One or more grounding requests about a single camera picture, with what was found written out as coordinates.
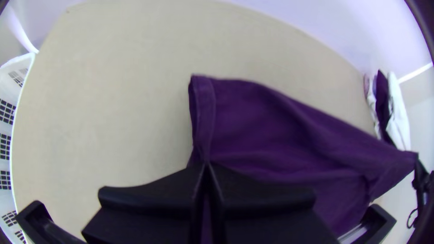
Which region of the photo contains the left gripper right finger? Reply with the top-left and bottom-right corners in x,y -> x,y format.
207,162 -> 340,244

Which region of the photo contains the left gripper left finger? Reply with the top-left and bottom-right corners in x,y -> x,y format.
81,162 -> 206,244

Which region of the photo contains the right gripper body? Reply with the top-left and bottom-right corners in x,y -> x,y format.
411,158 -> 434,205

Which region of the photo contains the black t-shirt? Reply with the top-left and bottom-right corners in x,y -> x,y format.
187,74 -> 419,239

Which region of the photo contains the pile of folded clothes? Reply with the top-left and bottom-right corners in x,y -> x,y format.
363,69 -> 411,151

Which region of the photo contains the white laundry basket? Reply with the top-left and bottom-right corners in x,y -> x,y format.
0,52 -> 37,244

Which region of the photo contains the black cable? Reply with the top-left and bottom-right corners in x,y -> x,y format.
406,207 -> 420,230

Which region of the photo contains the white wall strip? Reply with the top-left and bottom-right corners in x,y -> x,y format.
5,5 -> 40,54
397,62 -> 434,84

